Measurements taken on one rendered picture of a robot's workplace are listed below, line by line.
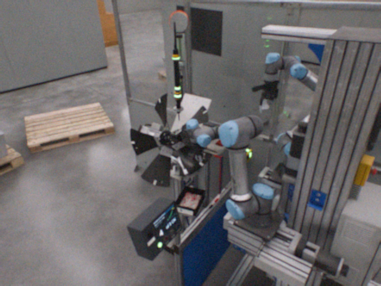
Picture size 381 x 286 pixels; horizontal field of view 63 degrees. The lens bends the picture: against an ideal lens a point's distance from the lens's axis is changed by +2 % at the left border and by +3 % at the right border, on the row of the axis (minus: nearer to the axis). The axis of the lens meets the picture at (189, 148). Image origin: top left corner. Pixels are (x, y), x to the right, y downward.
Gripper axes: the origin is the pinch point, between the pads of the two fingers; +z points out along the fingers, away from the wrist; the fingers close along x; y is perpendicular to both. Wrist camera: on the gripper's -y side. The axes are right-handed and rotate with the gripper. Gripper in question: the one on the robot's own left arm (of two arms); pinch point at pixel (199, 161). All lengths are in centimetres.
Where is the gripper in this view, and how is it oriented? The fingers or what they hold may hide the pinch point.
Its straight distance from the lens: 209.5
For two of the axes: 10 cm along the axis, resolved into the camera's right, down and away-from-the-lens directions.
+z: 1.9, 6.7, 7.2
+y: 5.4, -6.8, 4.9
